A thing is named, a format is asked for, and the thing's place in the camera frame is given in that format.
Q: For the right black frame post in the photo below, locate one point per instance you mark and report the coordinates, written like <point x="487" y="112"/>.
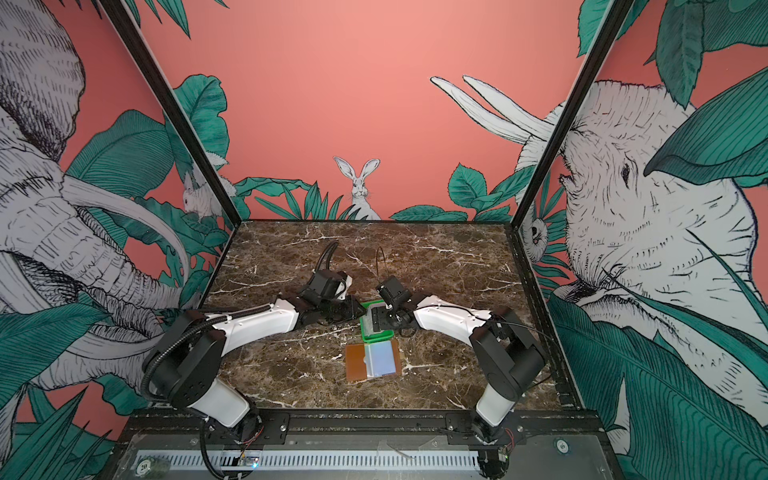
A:
<point x="611" y="24"/>

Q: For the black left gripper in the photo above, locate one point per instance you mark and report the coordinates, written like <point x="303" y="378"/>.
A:
<point x="353" y="313"/>

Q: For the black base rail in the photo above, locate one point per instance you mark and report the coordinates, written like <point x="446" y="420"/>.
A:
<point x="456" y="426"/>

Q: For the brown leather card holder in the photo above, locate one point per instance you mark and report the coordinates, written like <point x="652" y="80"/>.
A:
<point x="372" y="360"/>

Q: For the left black frame post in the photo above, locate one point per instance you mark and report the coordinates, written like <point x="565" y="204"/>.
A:
<point x="123" y="22"/>

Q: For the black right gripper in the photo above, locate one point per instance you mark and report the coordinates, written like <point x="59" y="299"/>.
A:
<point x="387" y="308"/>

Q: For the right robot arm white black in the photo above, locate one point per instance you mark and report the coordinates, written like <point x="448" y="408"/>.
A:
<point x="507" y="350"/>

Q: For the white slotted cable duct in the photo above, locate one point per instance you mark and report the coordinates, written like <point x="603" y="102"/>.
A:
<point x="337" y="460"/>

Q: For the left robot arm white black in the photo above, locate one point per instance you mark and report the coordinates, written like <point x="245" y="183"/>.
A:
<point x="182" y="369"/>

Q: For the black frame post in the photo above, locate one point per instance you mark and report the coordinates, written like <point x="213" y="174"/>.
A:
<point x="123" y="22"/>
<point x="611" y="24"/>

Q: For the green plastic tray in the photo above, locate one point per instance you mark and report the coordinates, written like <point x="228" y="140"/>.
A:
<point x="372" y="330"/>

